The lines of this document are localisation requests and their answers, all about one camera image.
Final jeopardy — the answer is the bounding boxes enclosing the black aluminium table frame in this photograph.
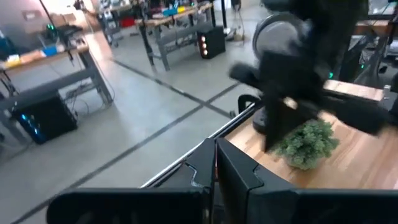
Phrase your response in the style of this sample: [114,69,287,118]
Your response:
[139,93,265,190]

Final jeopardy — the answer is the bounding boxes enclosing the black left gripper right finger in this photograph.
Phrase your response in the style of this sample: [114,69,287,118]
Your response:
[216,138,398,224]

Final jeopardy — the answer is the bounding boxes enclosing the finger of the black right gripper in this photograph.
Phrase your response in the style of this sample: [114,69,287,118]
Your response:
[264,93,293,152]
[273,100,321,147]

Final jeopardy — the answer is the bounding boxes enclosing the black computer tower orange lights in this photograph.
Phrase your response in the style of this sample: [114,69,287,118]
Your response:
[197,26,227,60]

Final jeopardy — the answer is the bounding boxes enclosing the black computer tower blue light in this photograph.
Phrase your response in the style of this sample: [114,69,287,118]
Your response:
[11,92,78,146]

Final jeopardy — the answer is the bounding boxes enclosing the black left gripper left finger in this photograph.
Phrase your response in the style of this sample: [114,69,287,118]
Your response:
[46,139,216,224]

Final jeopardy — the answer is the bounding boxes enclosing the green artificial potted plant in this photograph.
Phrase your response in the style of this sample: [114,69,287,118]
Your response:
[272,119,341,171]

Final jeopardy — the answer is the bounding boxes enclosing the wooden-top grey workbench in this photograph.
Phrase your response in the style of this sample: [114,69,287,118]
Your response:
[135,1,224,72]
[0,42,114,147]

